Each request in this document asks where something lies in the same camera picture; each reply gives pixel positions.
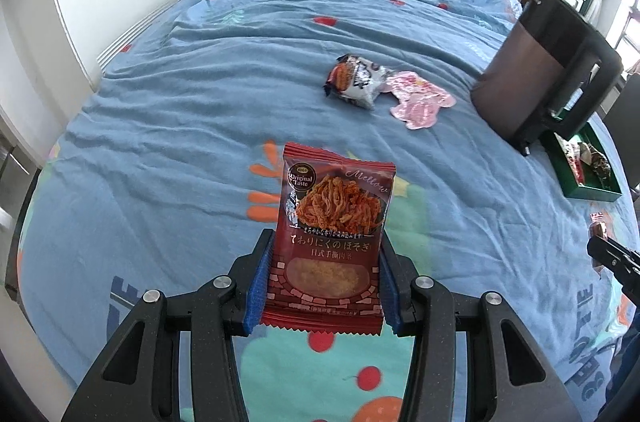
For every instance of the grey office chair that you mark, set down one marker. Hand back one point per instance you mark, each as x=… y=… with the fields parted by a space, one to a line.
x=623 y=123

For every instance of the silver chocolate cookie packet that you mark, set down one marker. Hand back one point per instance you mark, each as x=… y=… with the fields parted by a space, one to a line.
x=356 y=80

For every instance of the brown gold cereal bar packet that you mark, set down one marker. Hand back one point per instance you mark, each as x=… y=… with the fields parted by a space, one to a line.
x=595 y=160

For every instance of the pink cartoon snack pouch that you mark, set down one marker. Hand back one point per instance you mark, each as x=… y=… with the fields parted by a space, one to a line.
x=419 y=100

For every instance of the long red white snack bag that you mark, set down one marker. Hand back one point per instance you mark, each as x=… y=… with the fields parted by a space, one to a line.
x=571 y=152

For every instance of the small red candy packet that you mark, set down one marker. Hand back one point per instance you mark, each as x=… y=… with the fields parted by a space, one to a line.
x=598 y=228

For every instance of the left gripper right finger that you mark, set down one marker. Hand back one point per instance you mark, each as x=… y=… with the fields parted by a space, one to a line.
x=508 y=378

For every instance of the green shallow tray box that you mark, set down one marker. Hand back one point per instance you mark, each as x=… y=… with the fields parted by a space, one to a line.
x=594 y=188

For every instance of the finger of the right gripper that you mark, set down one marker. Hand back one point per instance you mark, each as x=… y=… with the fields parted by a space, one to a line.
x=622 y=262

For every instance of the dark red noodle snack packet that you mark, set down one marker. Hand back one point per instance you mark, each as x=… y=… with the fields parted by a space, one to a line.
x=323 y=274

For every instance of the black brown electric kettle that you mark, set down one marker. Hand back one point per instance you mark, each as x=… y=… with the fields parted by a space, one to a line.
x=550 y=75

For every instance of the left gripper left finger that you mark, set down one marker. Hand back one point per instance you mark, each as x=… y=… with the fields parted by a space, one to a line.
x=136 y=377

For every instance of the blue patterned bed duvet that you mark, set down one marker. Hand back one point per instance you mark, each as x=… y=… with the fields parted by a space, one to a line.
x=173 y=168

